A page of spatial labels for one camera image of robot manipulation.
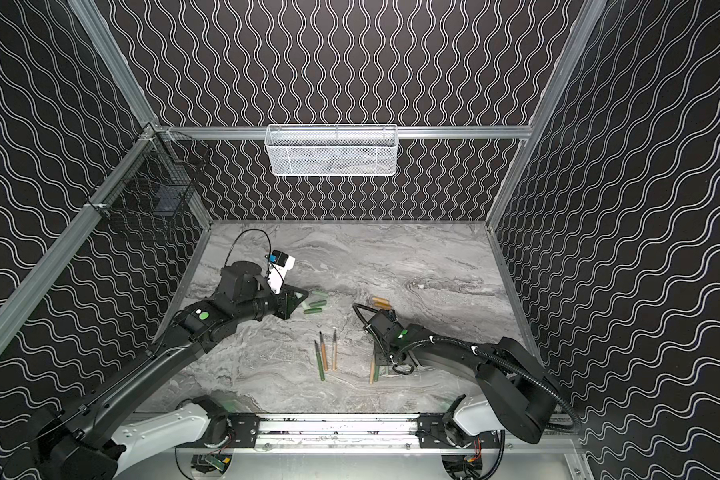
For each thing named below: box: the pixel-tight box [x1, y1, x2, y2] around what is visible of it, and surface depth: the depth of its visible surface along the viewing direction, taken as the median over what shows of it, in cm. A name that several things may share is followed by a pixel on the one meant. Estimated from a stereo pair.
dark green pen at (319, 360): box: [314, 340, 325, 381], surface depth 87 cm
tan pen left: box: [332, 329, 338, 371], surface depth 89 cm
